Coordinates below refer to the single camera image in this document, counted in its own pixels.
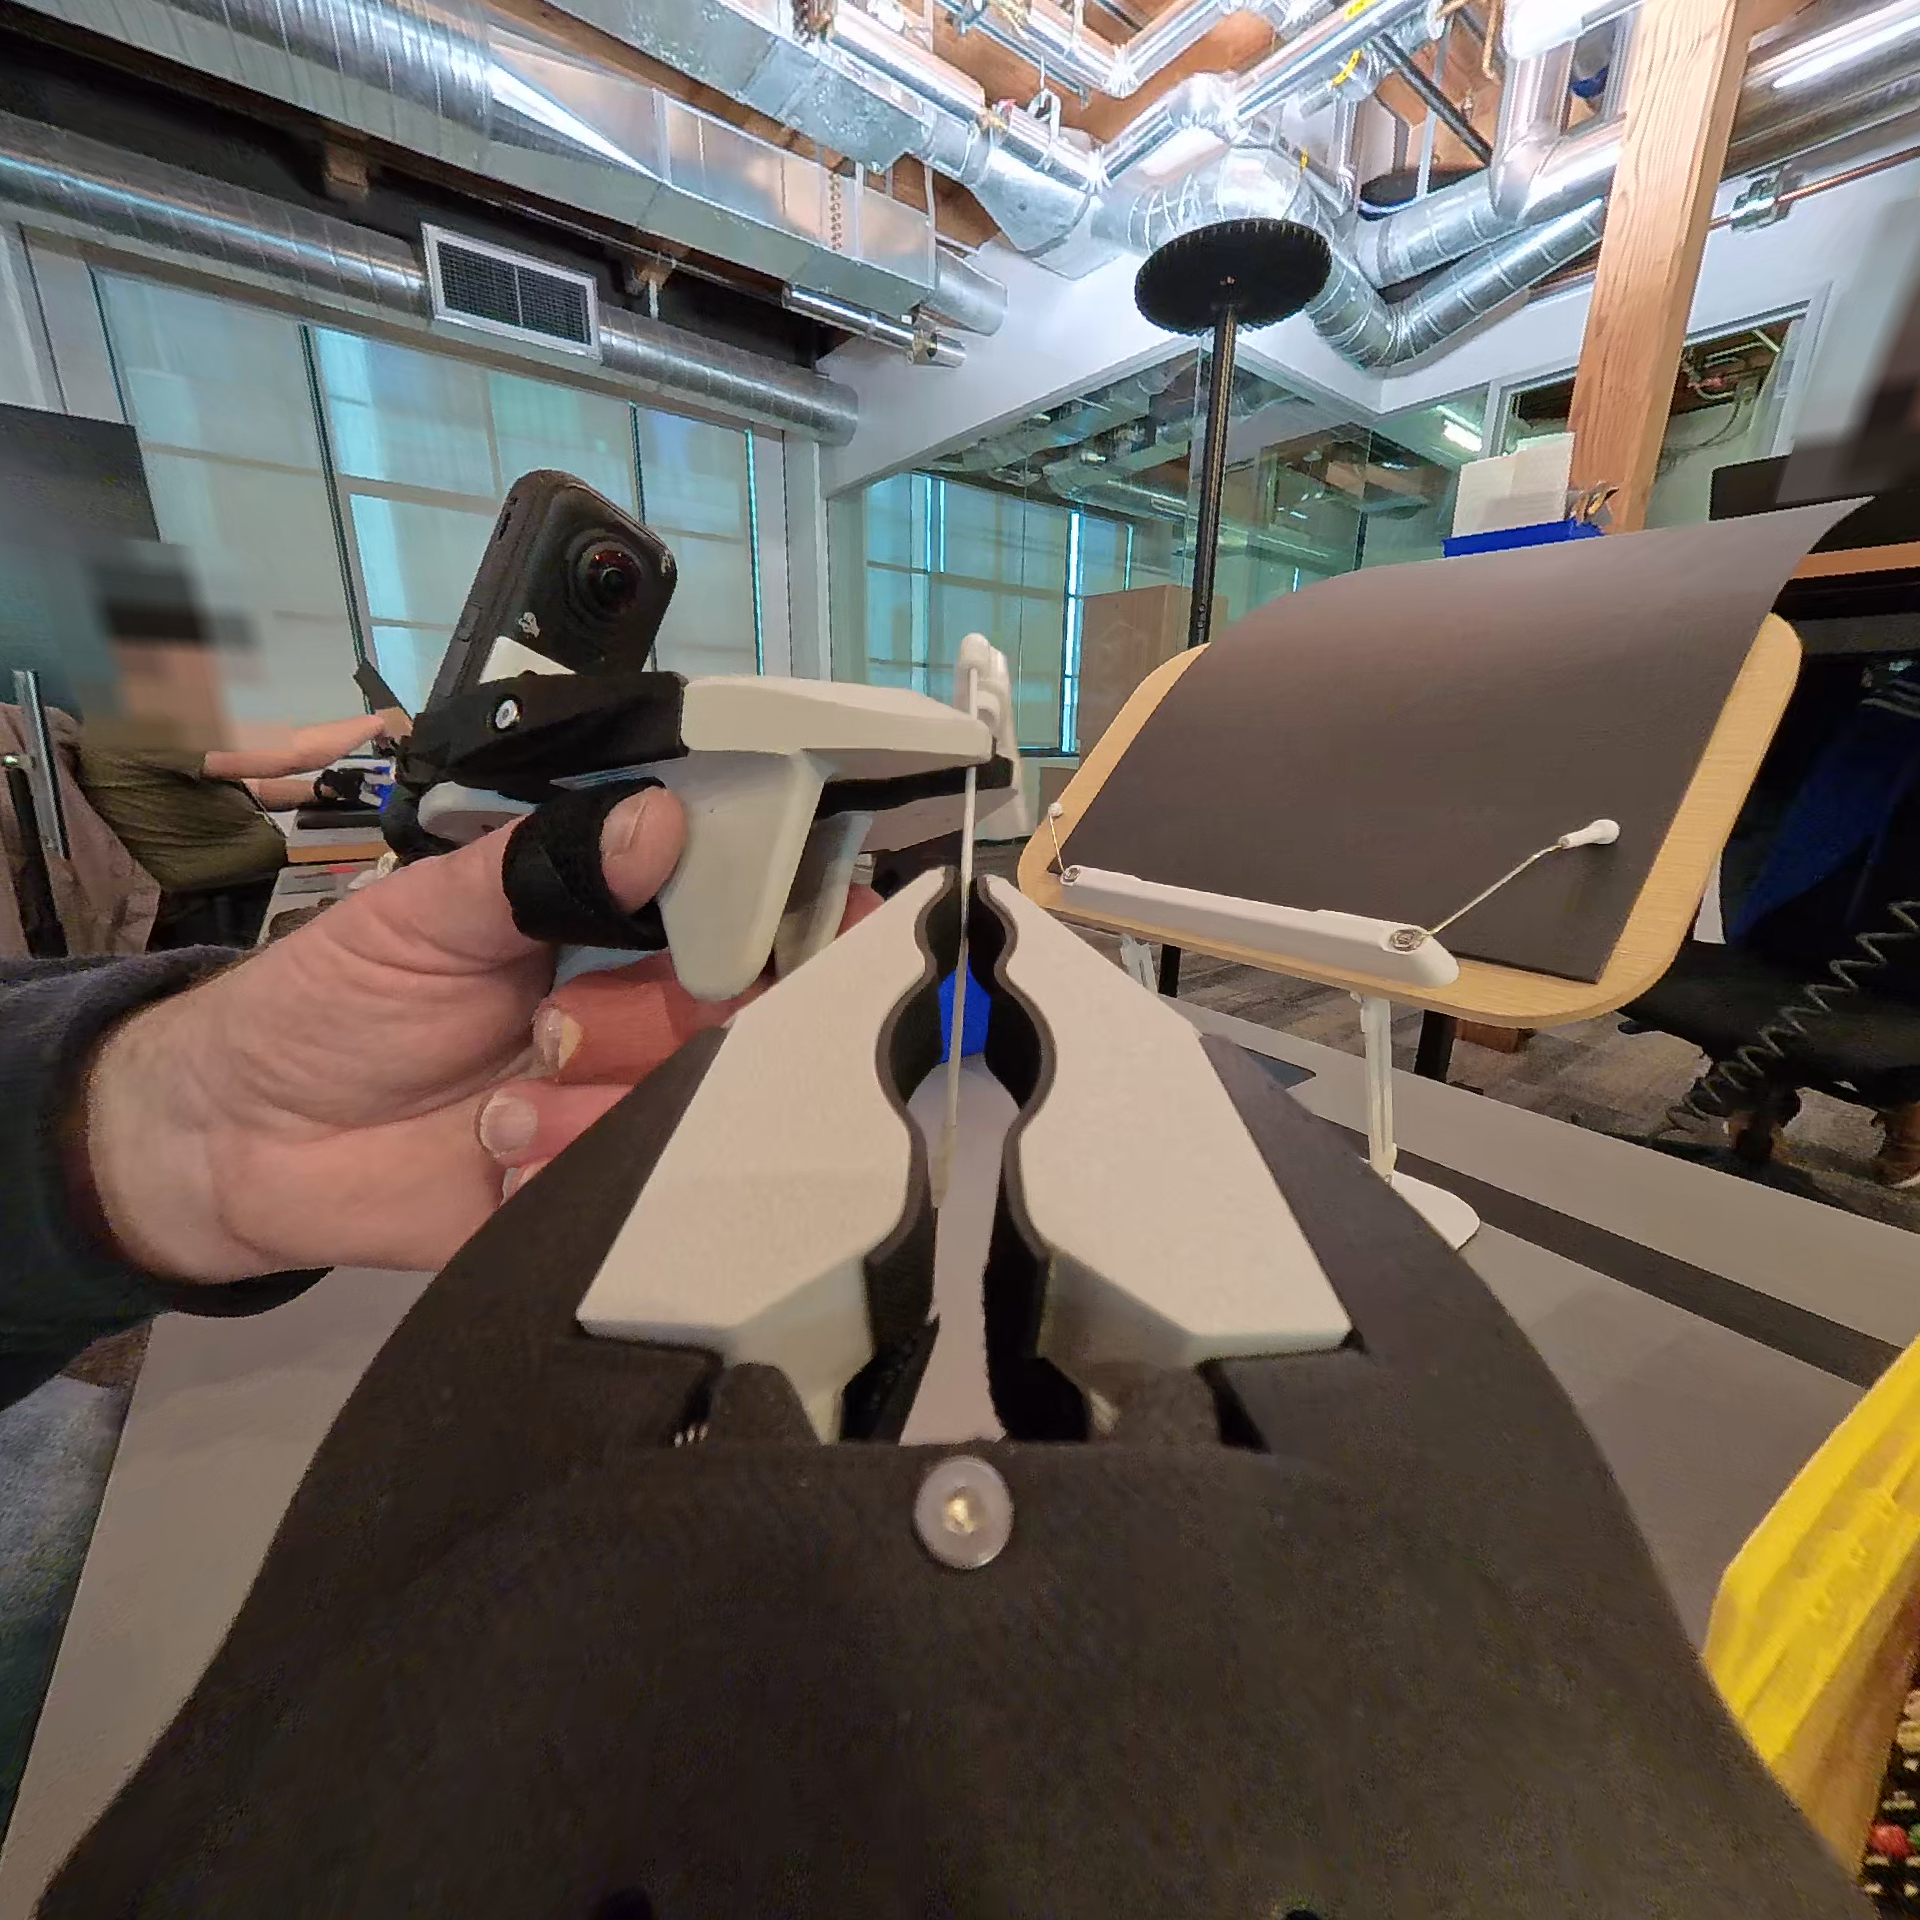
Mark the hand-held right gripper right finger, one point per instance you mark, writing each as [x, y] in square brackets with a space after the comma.
[1171, 1185]

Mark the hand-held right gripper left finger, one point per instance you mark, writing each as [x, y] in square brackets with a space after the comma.
[750, 1185]

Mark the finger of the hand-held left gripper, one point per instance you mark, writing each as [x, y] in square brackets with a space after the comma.
[944, 820]
[839, 720]

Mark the yellow plastic bin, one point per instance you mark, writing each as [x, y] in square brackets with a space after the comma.
[1816, 1621]

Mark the person's left forearm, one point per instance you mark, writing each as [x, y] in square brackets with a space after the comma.
[44, 1172]

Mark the white jointed stand arm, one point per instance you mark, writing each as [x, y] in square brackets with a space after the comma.
[1376, 1079]

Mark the person's left hand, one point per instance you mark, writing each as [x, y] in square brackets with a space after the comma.
[330, 1079]

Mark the blue plastic bin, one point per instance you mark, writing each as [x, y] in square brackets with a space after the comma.
[967, 1014]

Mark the cardboard boxes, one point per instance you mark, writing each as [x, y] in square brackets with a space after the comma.
[1142, 661]

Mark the white ceiling vent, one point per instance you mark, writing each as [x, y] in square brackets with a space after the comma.
[510, 294]

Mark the brown hanging jacket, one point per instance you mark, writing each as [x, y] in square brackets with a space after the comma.
[84, 855]

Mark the large black screen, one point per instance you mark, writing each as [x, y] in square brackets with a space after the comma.
[61, 480]

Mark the black disc-top floor lamp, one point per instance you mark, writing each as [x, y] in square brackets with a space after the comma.
[1230, 271]

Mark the blue box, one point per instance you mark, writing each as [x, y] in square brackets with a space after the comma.
[1523, 539]

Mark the white box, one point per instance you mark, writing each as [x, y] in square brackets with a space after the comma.
[1507, 480]

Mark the wooden beam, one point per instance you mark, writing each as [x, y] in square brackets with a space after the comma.
[1659, 271]

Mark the large round metal duct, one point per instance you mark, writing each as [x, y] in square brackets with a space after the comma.
[226, 224]
[676, 150]

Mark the wooden table black frame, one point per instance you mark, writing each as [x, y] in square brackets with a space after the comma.
[1861, 568]

